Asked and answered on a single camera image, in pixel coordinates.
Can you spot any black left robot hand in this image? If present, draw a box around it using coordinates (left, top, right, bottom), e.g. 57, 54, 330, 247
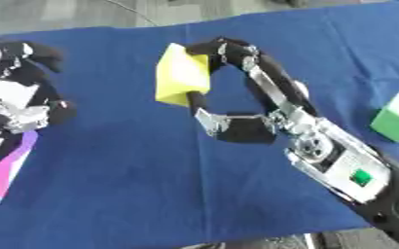
0, 39, 79, 137

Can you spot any green foam block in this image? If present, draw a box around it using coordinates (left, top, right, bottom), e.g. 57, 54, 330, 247
368, 91, 399, 144

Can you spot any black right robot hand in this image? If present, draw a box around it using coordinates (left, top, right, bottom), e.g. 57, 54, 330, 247
184, 37, 322, 145

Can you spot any yellow foam block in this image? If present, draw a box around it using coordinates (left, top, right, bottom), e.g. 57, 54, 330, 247
153, 42, 213, 108

